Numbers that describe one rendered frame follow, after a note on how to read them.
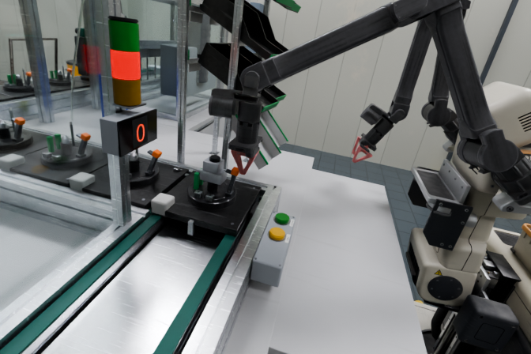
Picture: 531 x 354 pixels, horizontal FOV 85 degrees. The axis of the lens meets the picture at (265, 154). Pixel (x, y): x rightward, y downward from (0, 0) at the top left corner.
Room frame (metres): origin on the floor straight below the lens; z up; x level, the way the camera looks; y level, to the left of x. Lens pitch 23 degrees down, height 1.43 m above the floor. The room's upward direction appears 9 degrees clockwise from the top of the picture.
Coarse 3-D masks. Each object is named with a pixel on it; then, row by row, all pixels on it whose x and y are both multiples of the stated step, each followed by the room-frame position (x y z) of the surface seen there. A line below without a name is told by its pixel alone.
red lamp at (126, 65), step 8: (112, 56) 0.53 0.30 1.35; (120, 56) 0.53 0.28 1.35; (128, 56) 0.54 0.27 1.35; (136, 56) 0.55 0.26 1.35; (112, 64) 0.53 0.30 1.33; (120, 64) 0.53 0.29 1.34; (128, 64) 0.54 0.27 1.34; (136, 64) 0.55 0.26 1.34; (112, 72) 0.54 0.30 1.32; (120, 72) 0.53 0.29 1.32; (128, 72) 0.53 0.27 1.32; (136, 72) 0.55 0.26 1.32
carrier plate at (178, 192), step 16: (192, 176) 0.82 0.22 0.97; (176, 192) 0.71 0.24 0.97; (240, 192) 0.76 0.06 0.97; (256, 192) 0.78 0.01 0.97; (176, 208) 0.63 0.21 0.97; (192, 208) 0.65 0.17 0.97; (224, 208) 0.67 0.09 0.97; (240, 208) 0.68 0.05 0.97; (208, 224) 0.59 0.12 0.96; (224, 224) 0.60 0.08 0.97; (240, 224) 0.61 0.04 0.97
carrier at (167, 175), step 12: (132, 156) 0.76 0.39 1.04; (132, 168) 0.75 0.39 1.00; (144, 168) 0.78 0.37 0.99; (156, 168) 0.80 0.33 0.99; (168, 168) 0.84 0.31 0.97; (180, 168) 0.86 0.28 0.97; (132, 180) 0.71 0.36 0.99; (144, 180) 0.72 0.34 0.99; (156, 180) 0.76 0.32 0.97; (168, 180) 0.77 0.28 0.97; (180, 180) 0.81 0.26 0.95; (132, 192) 0.68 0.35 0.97; (144, 192) 0.69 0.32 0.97; (156, 192) 0.69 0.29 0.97; (132, 204) 0.63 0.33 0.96; (144, 204) 0.63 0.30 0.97
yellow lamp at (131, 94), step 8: (112, 80) 0.54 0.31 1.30; (120, 80) 0.53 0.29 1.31; (128, 80) 0.54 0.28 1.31; (136, 80) 0.55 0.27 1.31; (120, 88) 0.53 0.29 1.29; (128, 88) 0.53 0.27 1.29; (136, 88) 0.55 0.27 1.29; (120, 96) 0.53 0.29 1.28; (128, 96) 0.53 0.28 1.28; (136, 96) 0.54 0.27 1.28; (120, 104) 0.53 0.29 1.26; (128, 104) 0.53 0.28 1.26; (136, 104) 0.54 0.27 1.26
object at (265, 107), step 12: (204, 48) 0.99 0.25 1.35; (216, 48) 1.05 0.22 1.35; (228, 48) 1.10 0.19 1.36; (204, 60) 0.99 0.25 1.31; (216, 60) 0.97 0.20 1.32; (228, 60) 0.95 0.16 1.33; (240, 60) 1.08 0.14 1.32; (216, 72) 0.97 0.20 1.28; (240, 72) 1.08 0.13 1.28; (240, 84) 0.94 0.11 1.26; (252, 96) 0.98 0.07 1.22; (264, 96) 1.04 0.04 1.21; (264, 108) 0.90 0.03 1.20
